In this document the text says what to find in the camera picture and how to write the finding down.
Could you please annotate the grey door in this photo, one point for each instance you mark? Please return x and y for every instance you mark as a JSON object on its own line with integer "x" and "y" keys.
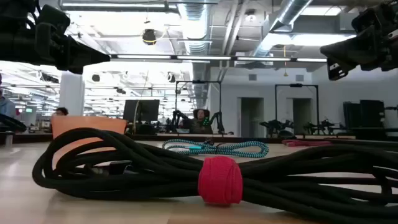
{"x": 252, "y": 118}
{"x": 301, "y": 116}

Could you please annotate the silver smooth ceiling duct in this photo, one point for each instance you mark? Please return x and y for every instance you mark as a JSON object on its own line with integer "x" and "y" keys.
{"x": 289, "y": 15}

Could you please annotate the black station frame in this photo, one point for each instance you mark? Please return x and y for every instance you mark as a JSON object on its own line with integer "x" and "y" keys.
{"x": 199, "y": 81}
{"x": 297, "y": 85}

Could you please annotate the black monitor on stand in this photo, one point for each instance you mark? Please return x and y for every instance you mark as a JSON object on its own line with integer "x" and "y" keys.
{"x": 146, "y": 110}

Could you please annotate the white square column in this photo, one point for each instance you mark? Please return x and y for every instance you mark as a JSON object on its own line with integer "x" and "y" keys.
{"x": 71, "y": 93}

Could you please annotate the black curved bar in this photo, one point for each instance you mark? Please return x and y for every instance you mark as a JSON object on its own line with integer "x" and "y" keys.
{"x": 12, "y": 123}

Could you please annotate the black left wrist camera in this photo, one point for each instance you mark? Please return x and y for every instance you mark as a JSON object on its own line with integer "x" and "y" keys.
{"x": 53, "y": 18}

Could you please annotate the black background robot arm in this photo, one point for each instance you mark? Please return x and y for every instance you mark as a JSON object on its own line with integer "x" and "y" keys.
{"x": 276, "y": 126}
{"x": 178, "y": 119}
{"x": 323, "y": 126}
{"x": 217, "y": 121}

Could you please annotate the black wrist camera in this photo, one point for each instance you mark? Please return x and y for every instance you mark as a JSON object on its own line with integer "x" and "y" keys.
{"x": 370, "y": 17}
{"x": 53, "y": 18}

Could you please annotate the orange bin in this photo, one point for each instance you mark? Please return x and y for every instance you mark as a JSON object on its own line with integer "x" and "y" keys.
{"x": 90, "y": 124}

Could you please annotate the black cabinet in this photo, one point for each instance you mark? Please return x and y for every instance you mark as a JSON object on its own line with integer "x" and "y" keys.
{"x": 363, "y": 113}

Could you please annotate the silver ribbed ceiling duct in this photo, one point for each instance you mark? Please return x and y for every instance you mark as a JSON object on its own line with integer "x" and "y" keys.
{"x": 196, "y": 28}

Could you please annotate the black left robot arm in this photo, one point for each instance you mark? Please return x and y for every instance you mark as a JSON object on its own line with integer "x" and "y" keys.
{"x": 15, "y": 40}

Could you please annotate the wooden station table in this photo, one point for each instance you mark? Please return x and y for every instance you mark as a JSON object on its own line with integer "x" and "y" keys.
{"x": 199, "y": 134}

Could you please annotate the yellow hanging pendant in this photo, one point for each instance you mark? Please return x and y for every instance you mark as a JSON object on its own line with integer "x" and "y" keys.
{"x": 285, "y": 73}

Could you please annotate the seated person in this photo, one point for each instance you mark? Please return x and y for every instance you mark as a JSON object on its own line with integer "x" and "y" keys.
{"x": 199, "y": 123}

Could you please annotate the black dome ceiling fixture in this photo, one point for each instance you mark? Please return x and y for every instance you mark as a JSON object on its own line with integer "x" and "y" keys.
{"x": 149, "y": 36}

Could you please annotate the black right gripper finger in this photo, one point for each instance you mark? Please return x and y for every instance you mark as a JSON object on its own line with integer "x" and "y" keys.
{"x": 351, "y": 46}
{"x": 335, "y": 70}

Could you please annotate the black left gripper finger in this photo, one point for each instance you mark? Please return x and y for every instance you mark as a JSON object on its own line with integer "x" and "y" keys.
{"x": 87, "y": 56}

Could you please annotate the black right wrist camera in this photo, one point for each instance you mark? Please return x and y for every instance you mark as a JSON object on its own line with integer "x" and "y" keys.
{"x": 370, "y": 17}

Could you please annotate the black table edge frame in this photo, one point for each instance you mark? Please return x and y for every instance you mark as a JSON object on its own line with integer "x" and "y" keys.
{"x": 149, "y": 137}

